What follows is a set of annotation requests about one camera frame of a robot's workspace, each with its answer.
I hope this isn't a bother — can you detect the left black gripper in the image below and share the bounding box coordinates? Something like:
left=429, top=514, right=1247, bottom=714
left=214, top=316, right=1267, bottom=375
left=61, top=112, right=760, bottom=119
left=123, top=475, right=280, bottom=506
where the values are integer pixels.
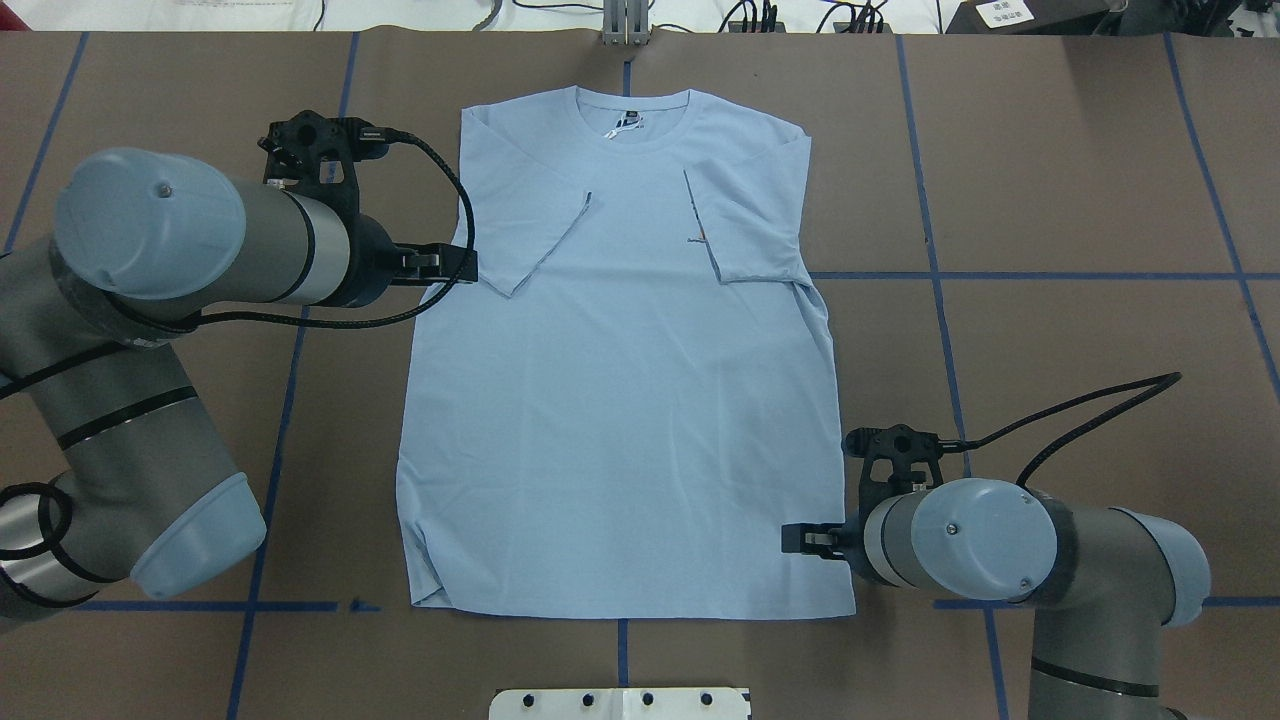
left=340, top=215, right=479, bottom=307

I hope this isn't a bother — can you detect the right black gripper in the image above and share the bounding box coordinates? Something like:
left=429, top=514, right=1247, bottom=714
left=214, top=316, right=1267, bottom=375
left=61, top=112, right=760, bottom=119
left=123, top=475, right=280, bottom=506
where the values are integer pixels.
left=781, top=510, right=881, bottom=585

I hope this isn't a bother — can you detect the light blue t-shirt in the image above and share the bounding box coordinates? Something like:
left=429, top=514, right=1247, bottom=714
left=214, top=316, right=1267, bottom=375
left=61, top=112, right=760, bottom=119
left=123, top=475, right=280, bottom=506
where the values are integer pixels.
left=396, top=86, right=856, bottom=621

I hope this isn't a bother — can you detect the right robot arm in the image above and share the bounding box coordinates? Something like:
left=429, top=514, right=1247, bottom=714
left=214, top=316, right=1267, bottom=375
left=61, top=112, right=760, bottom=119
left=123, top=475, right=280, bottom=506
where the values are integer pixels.
left=781, top=478, right=1212, bottom=719

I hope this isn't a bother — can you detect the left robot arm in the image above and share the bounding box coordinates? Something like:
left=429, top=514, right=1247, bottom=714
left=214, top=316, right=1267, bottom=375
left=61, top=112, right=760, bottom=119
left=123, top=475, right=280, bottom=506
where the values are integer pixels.
left=3, top=141, right=477, bottom=633

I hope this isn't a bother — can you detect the black power adapter box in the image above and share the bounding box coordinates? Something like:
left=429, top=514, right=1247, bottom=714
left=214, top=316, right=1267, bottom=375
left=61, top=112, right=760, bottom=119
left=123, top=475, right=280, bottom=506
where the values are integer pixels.
left=943, top=1, right=1114, bottom=36

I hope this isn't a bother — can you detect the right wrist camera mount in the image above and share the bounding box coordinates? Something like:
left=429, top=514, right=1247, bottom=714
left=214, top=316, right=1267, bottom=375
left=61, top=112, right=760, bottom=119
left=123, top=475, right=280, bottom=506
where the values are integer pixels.
left=842, top=424, right=945, bottom=512

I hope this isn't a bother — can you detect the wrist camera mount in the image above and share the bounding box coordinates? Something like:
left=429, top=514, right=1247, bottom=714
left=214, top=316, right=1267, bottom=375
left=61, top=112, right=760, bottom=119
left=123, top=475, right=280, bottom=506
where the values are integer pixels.
left=259, top=110, right=390, bottom=223
left=842, top=424, right=945, bottom=512

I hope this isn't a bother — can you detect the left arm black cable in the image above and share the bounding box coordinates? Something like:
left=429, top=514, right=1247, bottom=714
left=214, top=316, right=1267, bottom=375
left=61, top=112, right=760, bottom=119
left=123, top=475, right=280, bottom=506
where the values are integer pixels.
left=100, top=128, right=477, bottom=346

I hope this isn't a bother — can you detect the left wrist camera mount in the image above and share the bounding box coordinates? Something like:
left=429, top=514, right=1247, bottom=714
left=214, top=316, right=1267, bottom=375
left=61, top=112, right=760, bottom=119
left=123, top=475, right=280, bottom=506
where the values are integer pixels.
left=259, top=110, right=390, bottom=223

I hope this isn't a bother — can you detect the white camera pillar base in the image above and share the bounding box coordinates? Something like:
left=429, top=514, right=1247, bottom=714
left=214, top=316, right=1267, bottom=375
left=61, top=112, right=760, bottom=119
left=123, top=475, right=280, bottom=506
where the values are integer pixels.
left=488, top=687, right=753, bottom=719

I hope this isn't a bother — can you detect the aluminium frame post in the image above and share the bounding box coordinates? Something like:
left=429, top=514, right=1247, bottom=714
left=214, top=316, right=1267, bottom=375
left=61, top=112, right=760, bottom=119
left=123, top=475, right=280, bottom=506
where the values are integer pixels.
left=600, top=0, right=652, bottom=47

